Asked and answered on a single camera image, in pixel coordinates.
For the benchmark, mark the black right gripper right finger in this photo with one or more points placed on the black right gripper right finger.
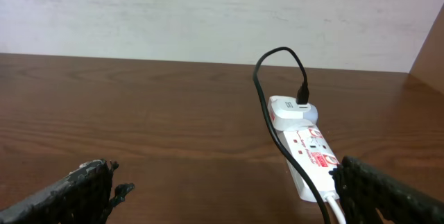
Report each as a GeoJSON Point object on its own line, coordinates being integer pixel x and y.
{"type": "Point", "coordinates": [367, 195]}

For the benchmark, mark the white power strip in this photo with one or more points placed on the white power strip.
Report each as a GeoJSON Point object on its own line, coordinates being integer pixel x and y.
{"type": "Point", "coordinates": [309, 148]}

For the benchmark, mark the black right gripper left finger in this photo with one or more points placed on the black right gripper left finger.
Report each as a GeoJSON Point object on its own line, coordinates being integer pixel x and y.
{"type": "Point", "coordinates": [84, 196]}

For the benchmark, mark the white USB charger adapter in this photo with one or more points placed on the white USB charger adapter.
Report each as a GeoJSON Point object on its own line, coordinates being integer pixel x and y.
{"type": "Point", "coordinates": [287, 115]}

